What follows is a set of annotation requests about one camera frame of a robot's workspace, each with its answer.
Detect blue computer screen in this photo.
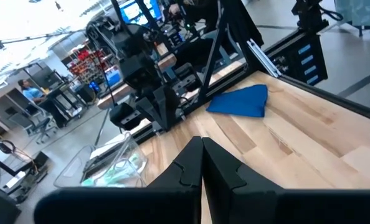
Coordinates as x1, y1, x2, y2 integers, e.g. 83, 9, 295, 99
119, 0, 163, 26

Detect grey office chair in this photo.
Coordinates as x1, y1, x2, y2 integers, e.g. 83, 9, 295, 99
9, 108, 58, 146

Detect black camera mast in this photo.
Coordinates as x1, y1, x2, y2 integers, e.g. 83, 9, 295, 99
290, 0, 344, 35

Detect teal patterned curtain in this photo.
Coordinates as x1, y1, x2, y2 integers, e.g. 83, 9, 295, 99
333, 0, 370, 28

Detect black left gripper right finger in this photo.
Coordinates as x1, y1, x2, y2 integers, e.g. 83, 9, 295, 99
202, 136, 370, 224

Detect red parts shelf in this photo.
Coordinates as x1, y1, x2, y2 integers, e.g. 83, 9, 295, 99
67, 48, 111, 85

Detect black equipment cart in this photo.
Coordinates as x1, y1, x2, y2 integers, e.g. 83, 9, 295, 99
46, 83, 89, 121

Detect silver aluminium bracket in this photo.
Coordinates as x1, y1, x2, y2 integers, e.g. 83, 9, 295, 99
246, 39, 283, 78

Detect person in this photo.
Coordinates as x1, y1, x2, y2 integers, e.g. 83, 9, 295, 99
168, 0, 226, 68
17, 78, 68, 128

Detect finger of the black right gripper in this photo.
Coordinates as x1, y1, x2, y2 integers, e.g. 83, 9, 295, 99
109, 96, 166, 131
155, 63, 202, 131

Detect clear plastic bin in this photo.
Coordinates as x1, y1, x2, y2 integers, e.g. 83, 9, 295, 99
53, 132, 149, 189

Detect dark blue cloth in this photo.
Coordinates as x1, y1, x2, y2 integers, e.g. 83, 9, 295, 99
205, 83, 269, 118

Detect black box with blue labels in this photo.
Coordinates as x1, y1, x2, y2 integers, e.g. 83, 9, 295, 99
264, 29, 329, 87

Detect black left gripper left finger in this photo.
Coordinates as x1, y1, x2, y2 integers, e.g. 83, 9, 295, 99
34, 136, 204, 224

